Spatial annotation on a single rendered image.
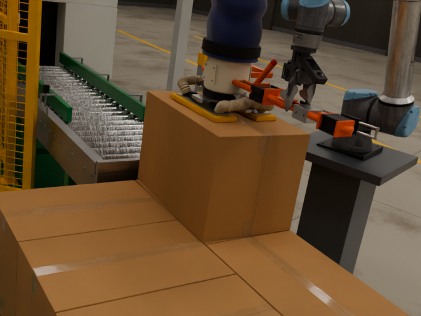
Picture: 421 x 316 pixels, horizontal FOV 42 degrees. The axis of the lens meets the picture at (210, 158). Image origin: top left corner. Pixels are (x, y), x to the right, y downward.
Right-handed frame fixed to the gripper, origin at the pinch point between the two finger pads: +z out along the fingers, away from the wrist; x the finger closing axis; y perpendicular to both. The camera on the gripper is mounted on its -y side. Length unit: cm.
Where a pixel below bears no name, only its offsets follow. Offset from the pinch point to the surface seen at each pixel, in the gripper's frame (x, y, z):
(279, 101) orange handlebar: 3.5, 6.0, -1.0
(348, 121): -0.2, -22.5, -2.6
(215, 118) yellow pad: 15.2, 24.7, 10.5
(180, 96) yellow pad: 15, 52, 10
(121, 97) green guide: -18, 182, 46
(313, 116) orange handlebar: 3.2, -11.1, -0.7
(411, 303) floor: -110, 7, 108
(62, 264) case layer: 73, 11, 52
